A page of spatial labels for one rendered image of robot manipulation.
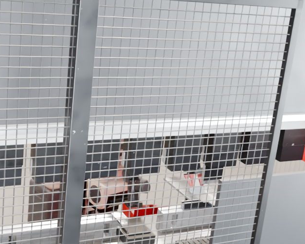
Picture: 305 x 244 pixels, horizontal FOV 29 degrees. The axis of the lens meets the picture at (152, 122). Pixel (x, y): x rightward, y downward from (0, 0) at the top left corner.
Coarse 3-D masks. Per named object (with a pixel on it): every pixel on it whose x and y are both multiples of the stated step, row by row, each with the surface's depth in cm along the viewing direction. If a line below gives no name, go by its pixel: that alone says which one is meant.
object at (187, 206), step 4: (188, 200) 270; (196, 200) 272; (200, 200) 273; (184, 204) 267; (188, 204) 268; (192, 204) 269; (196, 204) 270; (200, 204) 271; (204, 204) 272; (208, 204) 273; (184, 208) 268; (188, 208) 269; (192, 208) 270
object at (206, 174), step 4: (204, 168) 267; (208, 168) 268; (212, 168) 269; (204, 172) 267; (208, 172) 268; (212, 172) 269; (216, 172) 270; (220, 172) 272; (204, 176) 268; (208, 176) 269; (212, 176) 270; (204, 180) 269; (208, 180) 270; (212, 180) 272
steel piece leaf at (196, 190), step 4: (192, 188) 281; (196, 188) 282; (192, 192) 279; (196, 192) 280; (204, 192) 281; (196, 196) 276; (200, 196) 276; (204, 196) 277; (208, 196) 277; (212, 196) 278
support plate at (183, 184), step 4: (168, 180) 291; (196, 180) 295; (172, 184) 286; (176, 184) 287; (180, 184) 287; (184, 184) 288; (188, 184) 289; (196, 184) 290; (204, 184) 291; (184, 188) 283; (188, 188) 284; (204, 188) 286; (180, 192) 279; (184, 192) 279; (188, 192) 279; (208, 192) 282; (188, 196) 275
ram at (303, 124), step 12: (96, 132) 232; (108, 132) 234; (120, 132) 237; (132, 132) 240; (156, 132) 245; (168, 132) 248; (180, 132) 250; (192, 132) 253; (204, 132) 256; (228, 132) 262; (0, 144) 215; (12, 144) 217
